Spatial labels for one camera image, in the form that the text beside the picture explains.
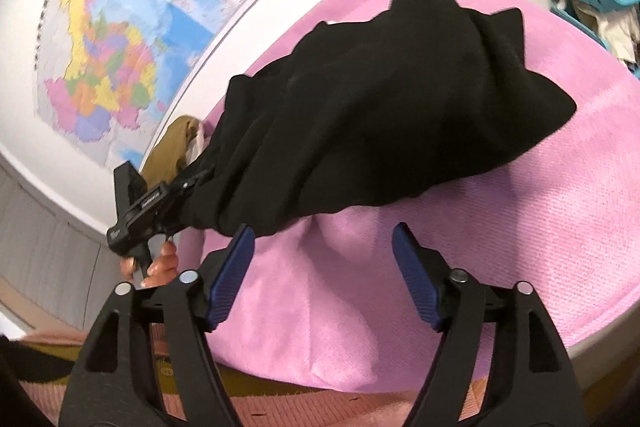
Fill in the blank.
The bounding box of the person's left hand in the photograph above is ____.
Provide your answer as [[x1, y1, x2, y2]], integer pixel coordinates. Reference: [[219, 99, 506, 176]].
[[120, 242, 181, 290]]

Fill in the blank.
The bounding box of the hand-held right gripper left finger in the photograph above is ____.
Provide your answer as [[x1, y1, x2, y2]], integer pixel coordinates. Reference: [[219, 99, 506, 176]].
[[59, 223, 257, 427]]

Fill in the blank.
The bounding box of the colourful wall map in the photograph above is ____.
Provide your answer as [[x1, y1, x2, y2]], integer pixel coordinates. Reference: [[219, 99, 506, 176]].
[[32, 0, 226, 170]]

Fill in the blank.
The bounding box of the pink blanket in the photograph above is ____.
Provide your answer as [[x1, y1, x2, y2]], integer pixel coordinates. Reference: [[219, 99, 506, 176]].
[[175, 0, 640, 395]]

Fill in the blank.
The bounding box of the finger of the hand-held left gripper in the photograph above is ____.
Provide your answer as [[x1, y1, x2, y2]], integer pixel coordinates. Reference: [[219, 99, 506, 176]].
[[170, 166, 217, 208]]

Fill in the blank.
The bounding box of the black coat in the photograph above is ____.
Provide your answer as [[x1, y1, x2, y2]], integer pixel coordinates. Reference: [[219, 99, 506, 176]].
[[180, 0, 578, 239]]

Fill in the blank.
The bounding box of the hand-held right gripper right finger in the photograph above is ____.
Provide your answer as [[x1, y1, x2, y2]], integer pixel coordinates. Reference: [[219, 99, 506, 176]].
[[391, 222, 586, 427]]

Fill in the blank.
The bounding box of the person's pink knit sweater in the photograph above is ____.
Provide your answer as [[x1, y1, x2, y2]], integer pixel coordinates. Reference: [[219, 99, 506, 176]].
[[20, 322, 493, 427]]

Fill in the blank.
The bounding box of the olive cloth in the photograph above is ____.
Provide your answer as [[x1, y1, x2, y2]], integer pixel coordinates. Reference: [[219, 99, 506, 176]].
[[142, 114, 207, 184]]

